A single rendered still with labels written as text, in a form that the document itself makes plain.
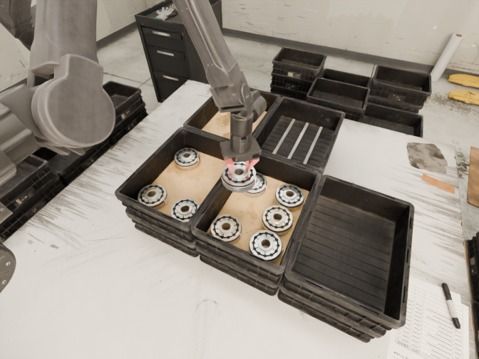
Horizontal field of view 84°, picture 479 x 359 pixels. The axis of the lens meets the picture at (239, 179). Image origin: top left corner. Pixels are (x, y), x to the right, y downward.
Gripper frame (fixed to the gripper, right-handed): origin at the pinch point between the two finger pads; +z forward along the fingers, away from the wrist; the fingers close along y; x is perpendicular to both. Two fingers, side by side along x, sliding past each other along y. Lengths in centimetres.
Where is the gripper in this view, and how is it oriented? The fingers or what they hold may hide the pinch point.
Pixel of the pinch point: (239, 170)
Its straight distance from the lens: 78.9
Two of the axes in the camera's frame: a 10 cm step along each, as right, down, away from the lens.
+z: -0.3, 6.9, 7.2
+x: 2.8, 7.0, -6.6
